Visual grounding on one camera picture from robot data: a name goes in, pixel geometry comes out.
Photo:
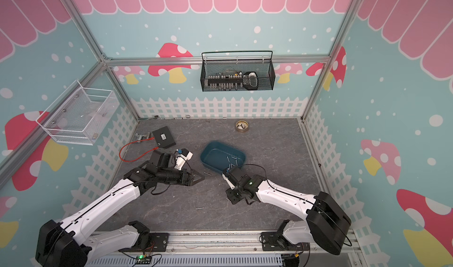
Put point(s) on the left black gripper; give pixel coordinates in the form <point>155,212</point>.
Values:
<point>188,181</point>

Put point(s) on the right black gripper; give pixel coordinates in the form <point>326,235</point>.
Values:
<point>230,197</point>

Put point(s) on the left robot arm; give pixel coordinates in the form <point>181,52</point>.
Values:
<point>72,243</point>

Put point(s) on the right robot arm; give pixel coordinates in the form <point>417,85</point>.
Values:
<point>321,220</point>

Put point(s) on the teal plastic storage box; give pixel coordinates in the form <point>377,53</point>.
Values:
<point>214,157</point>

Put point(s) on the black power adapter box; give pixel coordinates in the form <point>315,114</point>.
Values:
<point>164,137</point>

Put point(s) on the brown tape roll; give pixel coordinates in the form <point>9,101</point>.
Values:
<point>242,126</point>

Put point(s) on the items in black basket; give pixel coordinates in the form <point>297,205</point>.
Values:
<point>236,82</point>

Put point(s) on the small green circuit board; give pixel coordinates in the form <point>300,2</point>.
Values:
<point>143,260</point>

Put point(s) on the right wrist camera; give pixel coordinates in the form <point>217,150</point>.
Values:
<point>232,187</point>

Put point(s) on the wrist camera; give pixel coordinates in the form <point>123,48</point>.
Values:
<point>182,156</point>
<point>232,187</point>

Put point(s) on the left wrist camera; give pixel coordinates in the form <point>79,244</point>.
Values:
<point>182,156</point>

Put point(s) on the aluminium front rail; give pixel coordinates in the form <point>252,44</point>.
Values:
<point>193,242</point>

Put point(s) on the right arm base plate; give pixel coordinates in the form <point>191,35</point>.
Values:
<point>274,241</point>

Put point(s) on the silver metal bracket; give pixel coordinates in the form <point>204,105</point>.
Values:
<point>143,137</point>

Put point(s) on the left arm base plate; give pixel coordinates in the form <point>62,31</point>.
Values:
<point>154,242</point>

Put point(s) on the black wire mesh basket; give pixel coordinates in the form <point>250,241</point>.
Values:
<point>237,71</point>

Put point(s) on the white wire basket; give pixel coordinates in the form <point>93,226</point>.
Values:
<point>79,115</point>

